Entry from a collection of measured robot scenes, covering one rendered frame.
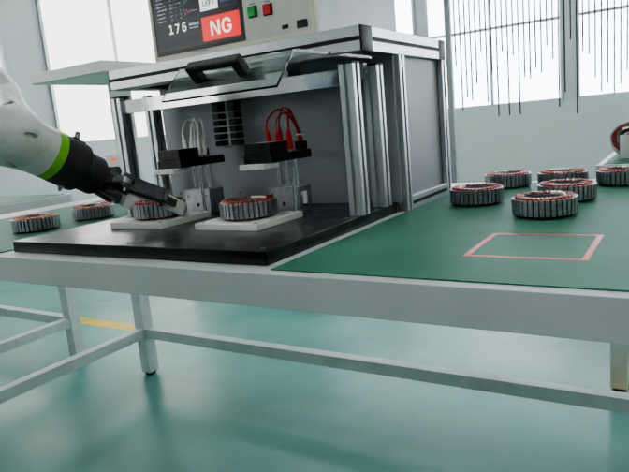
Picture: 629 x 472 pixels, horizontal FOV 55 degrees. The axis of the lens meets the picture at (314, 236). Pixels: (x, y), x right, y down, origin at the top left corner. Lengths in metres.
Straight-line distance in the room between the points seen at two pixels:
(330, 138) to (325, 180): 0.10
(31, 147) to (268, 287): 0.49
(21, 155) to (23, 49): 5.54
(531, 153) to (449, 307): 6.80
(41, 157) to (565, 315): 0.85
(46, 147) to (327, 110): 0.58
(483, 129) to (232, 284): 6.84
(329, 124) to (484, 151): 6.34
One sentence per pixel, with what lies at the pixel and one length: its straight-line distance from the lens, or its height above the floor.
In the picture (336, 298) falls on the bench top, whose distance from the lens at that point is 0.79.
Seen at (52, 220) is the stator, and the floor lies 0.77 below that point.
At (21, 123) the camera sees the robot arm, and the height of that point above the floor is 0.99.
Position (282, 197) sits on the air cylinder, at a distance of 1.27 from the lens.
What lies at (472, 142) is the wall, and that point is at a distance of 7.66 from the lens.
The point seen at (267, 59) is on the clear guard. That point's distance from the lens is 0.98.
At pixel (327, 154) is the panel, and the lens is 1.35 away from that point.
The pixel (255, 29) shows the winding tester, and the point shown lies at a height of 1.15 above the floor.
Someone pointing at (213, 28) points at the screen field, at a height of 1.17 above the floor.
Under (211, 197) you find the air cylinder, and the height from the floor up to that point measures 0.81.
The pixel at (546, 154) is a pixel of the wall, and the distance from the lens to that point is 7.47.
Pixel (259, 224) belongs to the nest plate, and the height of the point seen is 0.78.
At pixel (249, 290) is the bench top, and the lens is 0.87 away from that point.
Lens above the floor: 0.94
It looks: 10 degrees down
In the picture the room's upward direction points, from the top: 5 degrees counter-clockwise
